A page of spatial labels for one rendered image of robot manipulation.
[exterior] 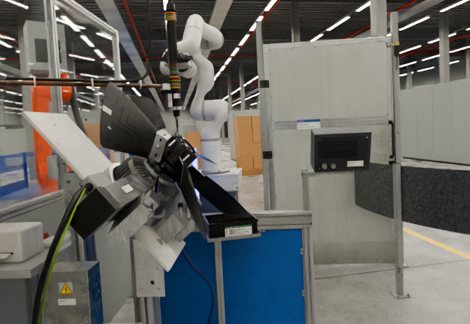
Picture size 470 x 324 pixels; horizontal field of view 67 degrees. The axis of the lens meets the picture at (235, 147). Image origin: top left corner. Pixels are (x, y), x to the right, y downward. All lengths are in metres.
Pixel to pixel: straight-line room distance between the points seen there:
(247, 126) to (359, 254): 6.60
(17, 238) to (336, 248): 2.63
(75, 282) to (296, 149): 2.29
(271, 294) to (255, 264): 0.17
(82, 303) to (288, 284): 0.98
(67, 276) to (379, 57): 2.86
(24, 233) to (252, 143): 8.46
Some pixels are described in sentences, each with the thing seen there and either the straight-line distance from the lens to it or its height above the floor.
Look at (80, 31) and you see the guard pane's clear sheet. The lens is 2.41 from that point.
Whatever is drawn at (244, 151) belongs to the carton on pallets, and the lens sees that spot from 9.53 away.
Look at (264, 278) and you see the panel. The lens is 1.86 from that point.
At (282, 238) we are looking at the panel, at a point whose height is 0.73.
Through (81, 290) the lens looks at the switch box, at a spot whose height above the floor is 0.78.
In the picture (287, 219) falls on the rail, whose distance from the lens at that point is 1.75.
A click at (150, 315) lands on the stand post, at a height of 0.64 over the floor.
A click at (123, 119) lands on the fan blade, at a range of 1.11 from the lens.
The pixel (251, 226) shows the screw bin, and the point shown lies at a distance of 1.55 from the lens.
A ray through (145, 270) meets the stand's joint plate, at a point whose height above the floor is 0.80.
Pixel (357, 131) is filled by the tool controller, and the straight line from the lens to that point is 1.72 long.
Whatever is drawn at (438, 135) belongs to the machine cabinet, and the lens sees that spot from 11.65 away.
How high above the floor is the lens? 1.27
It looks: 3 degrees down
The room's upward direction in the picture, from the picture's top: 3 degrees counter-clockwise
